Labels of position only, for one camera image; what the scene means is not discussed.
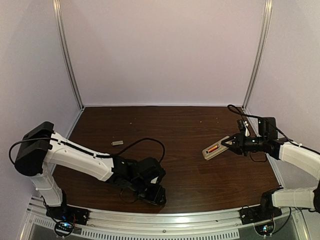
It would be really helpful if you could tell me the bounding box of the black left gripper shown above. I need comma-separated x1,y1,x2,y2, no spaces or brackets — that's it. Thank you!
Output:
129,178,167,206

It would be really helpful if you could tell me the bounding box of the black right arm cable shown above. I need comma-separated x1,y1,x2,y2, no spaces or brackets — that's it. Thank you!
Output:
226,104,320,156

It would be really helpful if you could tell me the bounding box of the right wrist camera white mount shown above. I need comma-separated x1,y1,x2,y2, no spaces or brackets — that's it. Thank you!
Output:
237,119,251,137

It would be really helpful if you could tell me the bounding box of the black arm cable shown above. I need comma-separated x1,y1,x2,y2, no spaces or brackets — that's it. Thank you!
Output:
226,104,320,156
9,137,166,171

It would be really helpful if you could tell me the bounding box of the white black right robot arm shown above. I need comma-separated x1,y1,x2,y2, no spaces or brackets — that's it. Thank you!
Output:
221,117,320,221

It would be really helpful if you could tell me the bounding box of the left circuit board with LEDs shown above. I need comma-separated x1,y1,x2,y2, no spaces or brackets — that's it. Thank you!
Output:
53,221,75,238

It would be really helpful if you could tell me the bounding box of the circuit board with leds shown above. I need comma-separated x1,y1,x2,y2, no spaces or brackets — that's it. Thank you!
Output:
53,221,75,238
254,220,275,237

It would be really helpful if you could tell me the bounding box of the right aluminium frame post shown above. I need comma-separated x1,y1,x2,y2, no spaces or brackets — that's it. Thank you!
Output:
242,0,273,110

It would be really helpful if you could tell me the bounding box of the orange AAA battery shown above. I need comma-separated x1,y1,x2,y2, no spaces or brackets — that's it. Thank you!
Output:
208,145,219,153

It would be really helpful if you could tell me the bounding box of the white remote control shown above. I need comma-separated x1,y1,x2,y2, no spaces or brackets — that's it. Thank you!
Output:
202,135,229,161

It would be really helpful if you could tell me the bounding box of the aluminium frame post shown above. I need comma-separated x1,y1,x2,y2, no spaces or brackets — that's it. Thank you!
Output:
242,0,273,110
52,0,85,110

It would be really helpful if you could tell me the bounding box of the right circuit board with LEDs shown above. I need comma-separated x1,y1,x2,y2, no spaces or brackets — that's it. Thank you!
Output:
254,220,275,237

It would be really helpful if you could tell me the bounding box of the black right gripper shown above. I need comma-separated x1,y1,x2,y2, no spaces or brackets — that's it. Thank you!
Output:
222,131,267,157

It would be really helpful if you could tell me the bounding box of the left aluminium frame post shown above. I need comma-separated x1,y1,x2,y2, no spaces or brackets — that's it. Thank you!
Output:
52,0,85,110

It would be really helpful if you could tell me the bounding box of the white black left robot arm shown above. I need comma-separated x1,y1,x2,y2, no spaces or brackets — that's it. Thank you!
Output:
10,121,167,222

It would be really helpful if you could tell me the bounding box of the grey remote battery cover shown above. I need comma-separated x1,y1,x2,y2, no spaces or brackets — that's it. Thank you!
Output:
111,140,124,146

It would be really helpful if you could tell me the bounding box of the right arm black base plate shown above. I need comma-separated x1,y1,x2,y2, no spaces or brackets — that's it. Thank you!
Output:
238,204,282,225

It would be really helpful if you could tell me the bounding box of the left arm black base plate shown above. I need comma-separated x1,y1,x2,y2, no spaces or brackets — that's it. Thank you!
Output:
46,205,90,226

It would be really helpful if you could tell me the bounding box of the aluminium front rail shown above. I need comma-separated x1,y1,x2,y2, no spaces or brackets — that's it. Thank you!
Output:
19,197,309,240

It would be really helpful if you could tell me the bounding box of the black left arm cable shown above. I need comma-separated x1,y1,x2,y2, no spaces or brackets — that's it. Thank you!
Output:
9,137,166,171

